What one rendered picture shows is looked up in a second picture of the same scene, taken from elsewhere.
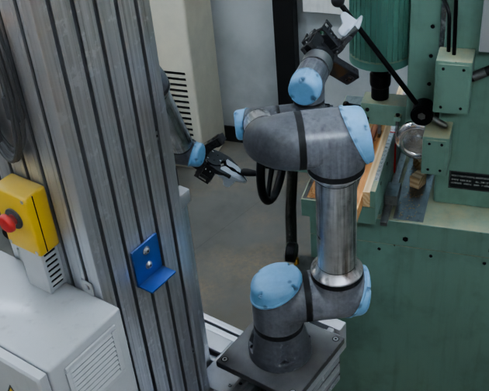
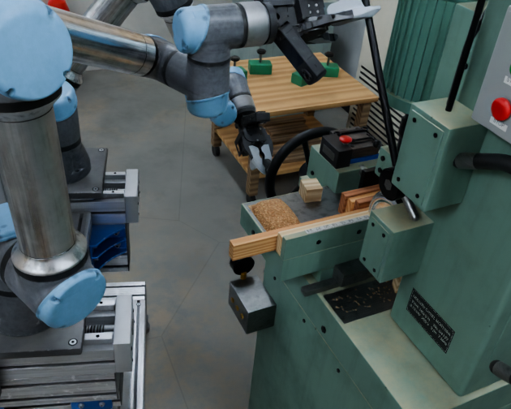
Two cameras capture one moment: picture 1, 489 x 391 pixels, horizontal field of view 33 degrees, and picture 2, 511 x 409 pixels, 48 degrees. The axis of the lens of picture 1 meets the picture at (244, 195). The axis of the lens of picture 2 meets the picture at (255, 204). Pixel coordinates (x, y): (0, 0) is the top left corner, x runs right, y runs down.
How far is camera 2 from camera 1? 1.48 m
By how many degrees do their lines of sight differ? 32
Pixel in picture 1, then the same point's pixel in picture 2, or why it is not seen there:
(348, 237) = (19, 204)
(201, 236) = not seen: hidden behind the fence
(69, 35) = not seen: outside the picture
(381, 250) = (305, 324)
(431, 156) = (371, 243)
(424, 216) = (356, 319)
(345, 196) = not seen: outside the picture
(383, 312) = (294, 393)
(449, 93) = (412, 164)
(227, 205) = not seen: hidden behind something
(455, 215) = (388, 346)
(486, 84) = (487, 188)
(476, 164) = (441, 301)
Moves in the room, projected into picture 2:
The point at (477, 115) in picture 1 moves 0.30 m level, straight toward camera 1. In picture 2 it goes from (462, 232) to (310, 281)
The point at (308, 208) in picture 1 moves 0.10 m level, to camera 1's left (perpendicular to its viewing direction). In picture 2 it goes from (243, 218) to (214, 199)
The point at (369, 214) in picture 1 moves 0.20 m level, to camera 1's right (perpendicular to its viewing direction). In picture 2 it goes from (277, 264) to (356, 317)
